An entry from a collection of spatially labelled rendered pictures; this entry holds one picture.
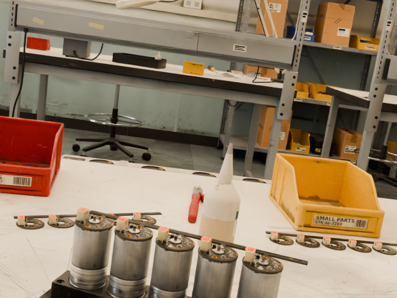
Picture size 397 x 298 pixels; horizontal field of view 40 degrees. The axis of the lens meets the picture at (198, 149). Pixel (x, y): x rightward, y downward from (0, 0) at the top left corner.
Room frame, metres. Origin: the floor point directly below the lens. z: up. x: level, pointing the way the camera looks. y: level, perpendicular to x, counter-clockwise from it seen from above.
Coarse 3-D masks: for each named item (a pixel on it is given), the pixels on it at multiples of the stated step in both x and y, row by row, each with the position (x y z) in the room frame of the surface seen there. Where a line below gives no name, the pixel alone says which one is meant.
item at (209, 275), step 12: (216, 252) 0.31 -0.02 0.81; (204, 264) 0.30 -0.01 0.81; (216, 264) 0.30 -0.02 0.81; (228, 264) 0.30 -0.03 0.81; (204, 276) 0.30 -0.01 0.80; (216, 276) 0.30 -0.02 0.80; (228, 276) 0.30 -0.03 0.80; (204, 288) 0.30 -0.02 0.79; (216, 288) 0.30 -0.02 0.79; (228, 288) 0.30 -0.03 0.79
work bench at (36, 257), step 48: (96, 192) 0.59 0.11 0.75; (144, 192) 0.61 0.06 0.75; (192, 192) 0.64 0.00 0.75; (240, 192) 0.68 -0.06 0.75; (0, 240) 0.42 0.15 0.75; (48, 240) 0.44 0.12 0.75; (240, 240) 0.50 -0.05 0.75; (384, 240) 0.57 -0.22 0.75; (0, 288) 0.34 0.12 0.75; (48, 288) 0.35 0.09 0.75; (192, 288) 0.39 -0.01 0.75; (288, 288) 0.41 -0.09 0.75; (336, 288) 0.42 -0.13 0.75; (384, 288) 0.44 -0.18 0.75
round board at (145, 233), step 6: (126, 228) 0.33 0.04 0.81; (132, 228) 0.33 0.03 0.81; (138, 228) 0.33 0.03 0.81; (144, 228) 0.33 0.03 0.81; (120, 234) 0.32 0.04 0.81; (126, 234) 0.32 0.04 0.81; (132, 234) 0.32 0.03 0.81; (138, 234) 0.32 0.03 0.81; (144, 234) 0.32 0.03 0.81; (150, 234) 0.33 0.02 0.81; (132, 240) 0.31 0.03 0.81; (138, 240) 0.31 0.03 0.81; (144, 240) 0.32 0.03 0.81
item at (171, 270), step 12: (156, 252) 0.31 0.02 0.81; (168, 252) 0.31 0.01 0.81; (180, 252) 0.31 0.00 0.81; (192, 252) 0.32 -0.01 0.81; (156, 264) 0.31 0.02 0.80; (168, 264) 0.31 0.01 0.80; (180, 264) 0.31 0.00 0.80; (156, 276) 0.31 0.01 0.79; (168, 276) 0.31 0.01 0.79; (180, 276) 0.31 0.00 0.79; (156, 288) 0.31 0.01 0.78; (168, 288) 0.31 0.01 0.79; (180, 288) 0.31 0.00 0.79
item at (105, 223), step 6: (90, 216) 0.34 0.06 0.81; (96, 216) 0.34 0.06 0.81; (102, 216) 0.34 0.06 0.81; (78, 222) 0.33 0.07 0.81; (84, 222) 0.33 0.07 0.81; (102, 222) 0.33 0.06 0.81; (108, 222) 0.34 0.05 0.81; (84, 228) 0.32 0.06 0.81; (90, 228) 0.32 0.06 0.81; (96, 228) 0.32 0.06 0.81; (102, 228) 0.32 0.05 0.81; (108, 228) 0.33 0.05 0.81
